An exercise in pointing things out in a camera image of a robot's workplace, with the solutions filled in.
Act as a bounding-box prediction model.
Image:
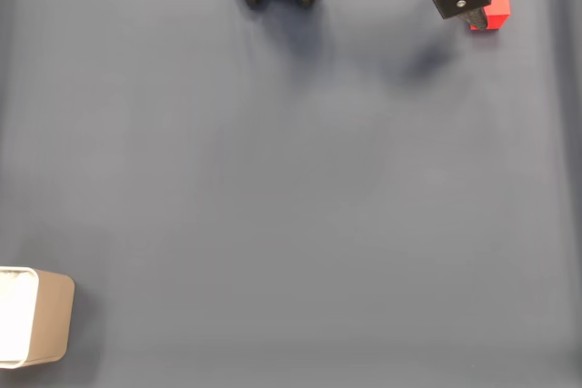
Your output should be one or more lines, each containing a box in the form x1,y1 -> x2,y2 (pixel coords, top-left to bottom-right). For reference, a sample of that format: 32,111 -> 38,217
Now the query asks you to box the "beige box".
0,265 -> 76,369

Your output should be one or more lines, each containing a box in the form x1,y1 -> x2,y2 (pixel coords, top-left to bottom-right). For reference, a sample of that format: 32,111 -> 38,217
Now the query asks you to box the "white paper liner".
0,270 -> 36,361

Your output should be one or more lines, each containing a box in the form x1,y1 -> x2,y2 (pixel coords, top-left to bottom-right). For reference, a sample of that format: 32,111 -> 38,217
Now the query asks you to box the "red cube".
469,0 -> 512,33

